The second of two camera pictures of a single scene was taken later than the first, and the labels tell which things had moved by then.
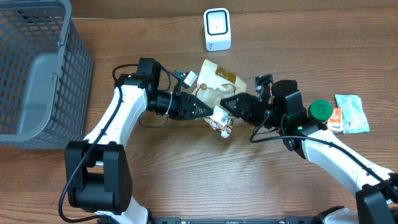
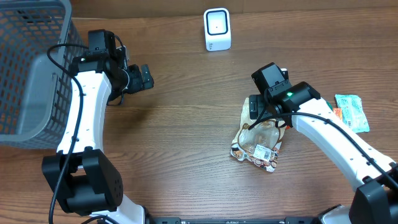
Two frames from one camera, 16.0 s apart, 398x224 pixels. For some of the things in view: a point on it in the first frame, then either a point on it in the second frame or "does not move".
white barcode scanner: [217, 29] does not move
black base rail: [286, 220] does not move
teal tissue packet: [355, 119] does not move
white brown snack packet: [213, 86] -> [259, 145]
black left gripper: [185, 106] -> [137, 78]
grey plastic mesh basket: [46, 73] does not move
